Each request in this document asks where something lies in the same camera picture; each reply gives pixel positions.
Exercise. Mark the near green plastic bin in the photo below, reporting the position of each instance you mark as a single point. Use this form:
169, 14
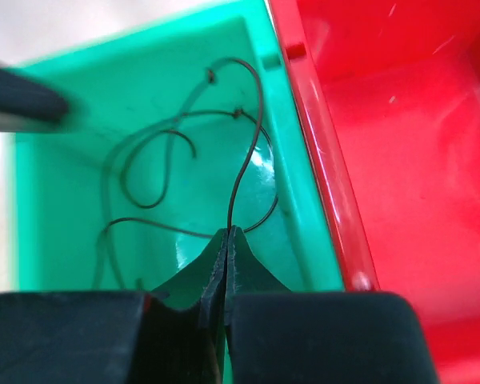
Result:
181, 129

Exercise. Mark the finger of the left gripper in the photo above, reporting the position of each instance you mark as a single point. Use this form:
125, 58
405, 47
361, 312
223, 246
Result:
27, 105

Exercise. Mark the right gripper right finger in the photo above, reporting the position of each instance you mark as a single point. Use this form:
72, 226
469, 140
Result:
278, 336

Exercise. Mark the red plastic bin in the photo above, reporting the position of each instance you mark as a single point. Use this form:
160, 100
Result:
388, 94

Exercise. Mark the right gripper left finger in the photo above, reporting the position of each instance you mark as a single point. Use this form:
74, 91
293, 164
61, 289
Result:
172, 334

